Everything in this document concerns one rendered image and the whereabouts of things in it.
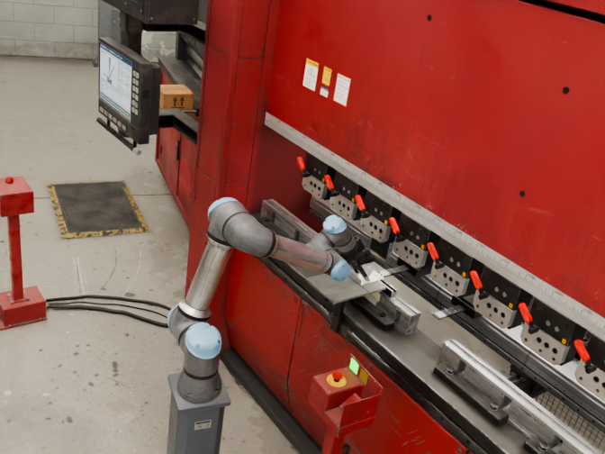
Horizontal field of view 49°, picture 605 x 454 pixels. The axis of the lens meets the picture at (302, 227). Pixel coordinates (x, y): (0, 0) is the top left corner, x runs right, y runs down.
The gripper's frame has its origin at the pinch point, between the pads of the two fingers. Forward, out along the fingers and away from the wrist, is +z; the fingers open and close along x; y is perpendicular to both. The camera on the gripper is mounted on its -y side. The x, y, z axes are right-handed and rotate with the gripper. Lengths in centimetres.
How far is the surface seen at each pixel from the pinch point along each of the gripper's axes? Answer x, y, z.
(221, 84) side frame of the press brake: 91, 19, -50
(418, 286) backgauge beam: -4.7, 16.8, 26.7
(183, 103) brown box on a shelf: 204, 19, 12
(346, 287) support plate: -3.1, -8.5, -6.0
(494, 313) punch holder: -59, 15, -14
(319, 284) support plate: 3.1, -15.0, -11.5
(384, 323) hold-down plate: -18.4, -7.6, 7.2
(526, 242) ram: -62, 33, -34
